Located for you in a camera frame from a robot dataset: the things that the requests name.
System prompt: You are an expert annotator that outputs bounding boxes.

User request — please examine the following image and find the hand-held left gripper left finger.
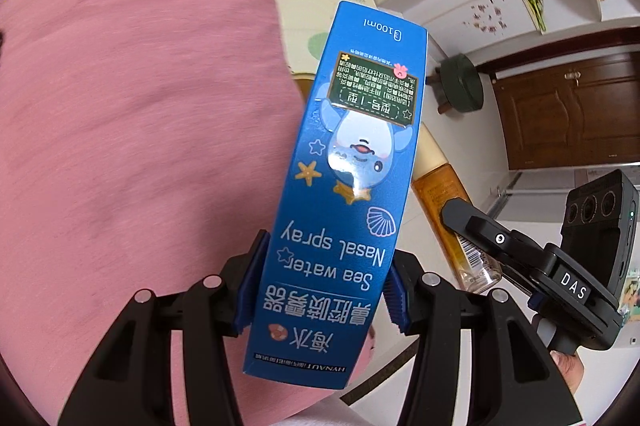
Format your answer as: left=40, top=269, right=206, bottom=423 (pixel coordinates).
left=57, top=228, right=273, bottom=426

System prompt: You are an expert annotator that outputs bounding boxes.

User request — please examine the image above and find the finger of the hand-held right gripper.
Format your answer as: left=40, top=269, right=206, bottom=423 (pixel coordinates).
left=440, top=198, right=553, bottom=274
left=497, top=258, right=546, bottom=309

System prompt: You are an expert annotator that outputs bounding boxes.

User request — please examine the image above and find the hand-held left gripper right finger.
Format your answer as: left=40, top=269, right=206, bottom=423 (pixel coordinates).
left=382, top=253, right=586, bottom=426

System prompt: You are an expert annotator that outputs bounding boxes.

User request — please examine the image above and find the gold bottle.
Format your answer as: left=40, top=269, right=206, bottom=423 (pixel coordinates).
left=411, top=126, right=502, bottom=294

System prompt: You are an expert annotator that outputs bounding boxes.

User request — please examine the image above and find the blue cardboard box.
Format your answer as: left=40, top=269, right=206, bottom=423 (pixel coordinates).
left=243, top=0, right=429, bottom=391

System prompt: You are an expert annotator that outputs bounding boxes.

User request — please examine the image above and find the person's right hand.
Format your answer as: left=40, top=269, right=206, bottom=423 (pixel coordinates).
left=551, top=348, right=587, bottom=394

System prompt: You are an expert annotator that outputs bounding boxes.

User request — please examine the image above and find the brown wooden door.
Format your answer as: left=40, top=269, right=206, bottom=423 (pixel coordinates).
left=492, top=53, right=640, bottom=172

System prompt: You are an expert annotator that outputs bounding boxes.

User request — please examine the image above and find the dark green stool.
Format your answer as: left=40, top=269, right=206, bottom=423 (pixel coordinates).
left=427, top=53, right=485, bottom=114

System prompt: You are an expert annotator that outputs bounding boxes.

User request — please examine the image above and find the patterned play mat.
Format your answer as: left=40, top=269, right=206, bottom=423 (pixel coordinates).
left=250, top=0, right=436, bottom=99

